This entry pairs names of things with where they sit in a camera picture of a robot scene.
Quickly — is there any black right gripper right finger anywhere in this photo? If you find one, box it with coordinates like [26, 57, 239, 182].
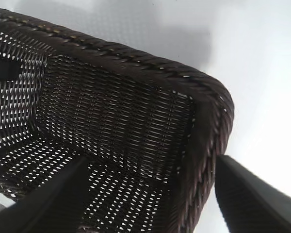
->
[213, 154, 291, 233]

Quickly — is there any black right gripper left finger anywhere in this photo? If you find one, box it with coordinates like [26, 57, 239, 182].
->
[0, 155, 91, 233]

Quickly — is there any dark brown wicker basket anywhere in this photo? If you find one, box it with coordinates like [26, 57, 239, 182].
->
[0, 7, 235, 233]

